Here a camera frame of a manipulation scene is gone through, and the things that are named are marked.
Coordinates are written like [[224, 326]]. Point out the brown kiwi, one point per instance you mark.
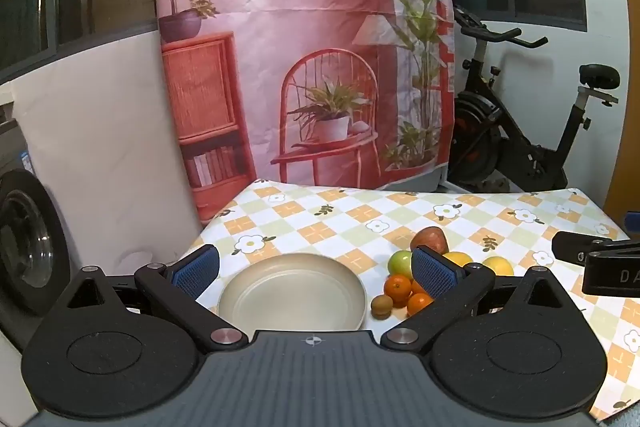
[[382, 308]]

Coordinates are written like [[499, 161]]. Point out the streaked red apple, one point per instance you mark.
[[430, 238]]

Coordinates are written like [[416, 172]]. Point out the pink printed backdrop cloth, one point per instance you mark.
[[300, 7]]

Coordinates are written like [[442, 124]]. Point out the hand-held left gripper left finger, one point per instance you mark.
[[197, 269]]

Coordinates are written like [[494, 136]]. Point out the black exercise bike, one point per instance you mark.
[[480, 127]]

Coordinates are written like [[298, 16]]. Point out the beige round plate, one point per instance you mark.
[[292, 297]]

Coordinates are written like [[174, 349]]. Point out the orange tangerine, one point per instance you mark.
[[419, 304], [396, 288], [416, 288]]

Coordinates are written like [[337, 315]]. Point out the yellow lemon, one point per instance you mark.
[[457, 258], [497, 266]]

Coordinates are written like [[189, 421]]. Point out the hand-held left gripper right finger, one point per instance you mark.
[[432, 274]]

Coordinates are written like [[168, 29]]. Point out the white foam board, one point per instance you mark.
[[100, 132]]

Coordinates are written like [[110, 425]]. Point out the translucent white container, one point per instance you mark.
[[135, 261]]

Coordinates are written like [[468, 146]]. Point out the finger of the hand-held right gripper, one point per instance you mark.
[[572, 247]]

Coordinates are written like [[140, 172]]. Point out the green apple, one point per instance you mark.
[[400, 263]]

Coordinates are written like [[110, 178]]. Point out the grey washing machine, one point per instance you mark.
[[30, 232]]

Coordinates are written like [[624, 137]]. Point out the checked floral tablecloth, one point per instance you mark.
[[350, 217]]

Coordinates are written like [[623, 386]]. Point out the wooden door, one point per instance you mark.
[[625, 82]]

